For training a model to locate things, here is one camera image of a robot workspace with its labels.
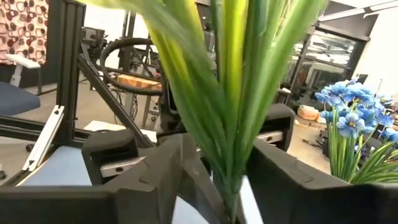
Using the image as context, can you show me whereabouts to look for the black aluminium table frame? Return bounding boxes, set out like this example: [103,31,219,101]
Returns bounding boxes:
[0,0,156,189]

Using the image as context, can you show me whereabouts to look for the red artificial flower bunch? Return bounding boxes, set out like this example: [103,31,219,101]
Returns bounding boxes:
[76,0,329,224]

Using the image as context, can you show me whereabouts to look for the blue office chair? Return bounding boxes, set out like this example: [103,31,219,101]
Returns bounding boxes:
[0,54,42,118]

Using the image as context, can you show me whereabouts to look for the aluminium bracket strip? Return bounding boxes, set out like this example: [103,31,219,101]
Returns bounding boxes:
[22,105,65,172]

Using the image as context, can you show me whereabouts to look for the blue-grey table mat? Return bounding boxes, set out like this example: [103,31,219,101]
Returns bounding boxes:
[15,145,265,224]

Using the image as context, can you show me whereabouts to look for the black cable loop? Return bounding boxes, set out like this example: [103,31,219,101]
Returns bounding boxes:
[99,37,164,96]

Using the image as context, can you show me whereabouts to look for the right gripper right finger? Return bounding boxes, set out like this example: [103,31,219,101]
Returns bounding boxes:
[246,138,398,224]

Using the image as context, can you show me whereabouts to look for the wooden side table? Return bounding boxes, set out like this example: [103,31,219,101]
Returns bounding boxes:
[116,73,163,91]

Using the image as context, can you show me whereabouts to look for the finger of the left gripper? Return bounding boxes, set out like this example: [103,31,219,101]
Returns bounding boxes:
[81,128,146,187]
[256,103,295,152]

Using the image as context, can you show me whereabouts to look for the red patterned curtain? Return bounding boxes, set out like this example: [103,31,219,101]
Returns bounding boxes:
[0,0,50,65]

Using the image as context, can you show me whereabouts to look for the brown basket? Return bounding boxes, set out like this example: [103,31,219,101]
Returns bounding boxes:
[297,105,320,122]

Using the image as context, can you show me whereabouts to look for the blue artificial flower bunch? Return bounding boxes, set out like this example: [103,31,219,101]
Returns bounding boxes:
[313,79,398,185]

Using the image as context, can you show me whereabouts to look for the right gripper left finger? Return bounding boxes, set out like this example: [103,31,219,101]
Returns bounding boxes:
[0,133,231,224]

